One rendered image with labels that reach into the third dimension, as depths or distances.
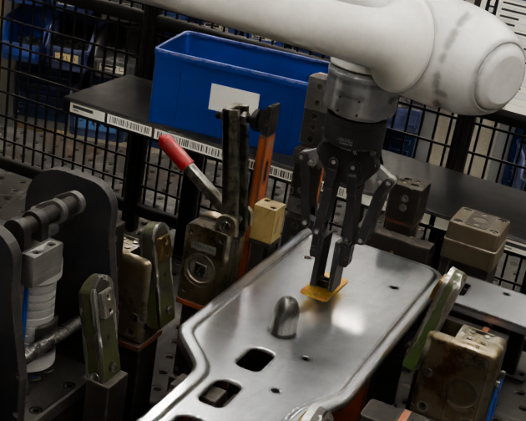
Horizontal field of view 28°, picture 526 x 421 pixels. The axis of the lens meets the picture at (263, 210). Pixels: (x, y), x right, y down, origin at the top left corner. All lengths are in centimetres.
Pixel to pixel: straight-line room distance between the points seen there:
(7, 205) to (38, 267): 122
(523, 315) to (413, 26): 53
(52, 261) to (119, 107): 85
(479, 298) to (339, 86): 39
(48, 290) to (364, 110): 42
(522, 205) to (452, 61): 73
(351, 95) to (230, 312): 30
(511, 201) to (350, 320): 52
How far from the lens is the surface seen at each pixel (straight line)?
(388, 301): 140
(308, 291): 135
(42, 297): 114
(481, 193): 177
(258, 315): 130
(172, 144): 140
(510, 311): 146
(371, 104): 124
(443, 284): 123
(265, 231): 146
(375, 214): 130
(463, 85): 105
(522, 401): 187
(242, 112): 136
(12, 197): 229
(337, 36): 104
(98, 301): 112
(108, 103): 189
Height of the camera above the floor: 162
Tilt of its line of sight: 23 degrees down
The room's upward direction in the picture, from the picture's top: 9 degrees clockwise
